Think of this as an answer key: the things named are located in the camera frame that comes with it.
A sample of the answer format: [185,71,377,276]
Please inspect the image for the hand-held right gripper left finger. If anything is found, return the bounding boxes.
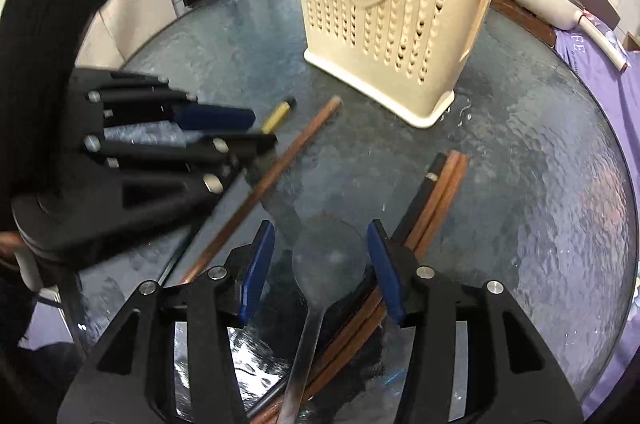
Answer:
[56,220,277,424]

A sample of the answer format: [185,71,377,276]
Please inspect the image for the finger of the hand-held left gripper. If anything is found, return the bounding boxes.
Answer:
[72,71,257,131]
[80,133,279,211]

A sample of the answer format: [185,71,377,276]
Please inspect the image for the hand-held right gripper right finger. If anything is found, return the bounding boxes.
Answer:
[366,219,586,424]

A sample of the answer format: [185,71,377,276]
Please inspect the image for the brown wooden chopstick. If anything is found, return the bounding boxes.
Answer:
[280,152,464,424]
[300,154,470,410]
[260,151,458,424]
[177,96,343,287]

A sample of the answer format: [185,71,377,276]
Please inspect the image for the grey translucent plastic spoon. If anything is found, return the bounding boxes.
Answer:
[275,214,371,424]

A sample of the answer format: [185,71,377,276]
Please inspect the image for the black chopstick with pale band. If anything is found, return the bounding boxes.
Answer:
[392,152,449,245]

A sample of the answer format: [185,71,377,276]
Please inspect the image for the cream plastic utensil holder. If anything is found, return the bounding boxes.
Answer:
[286,0,518,128]

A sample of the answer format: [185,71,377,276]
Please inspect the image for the beige cloth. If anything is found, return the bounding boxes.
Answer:
[75,0,176,69]

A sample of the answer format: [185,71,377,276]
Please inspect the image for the purple floral cloth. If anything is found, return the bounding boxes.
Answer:
[552,24,640,415]

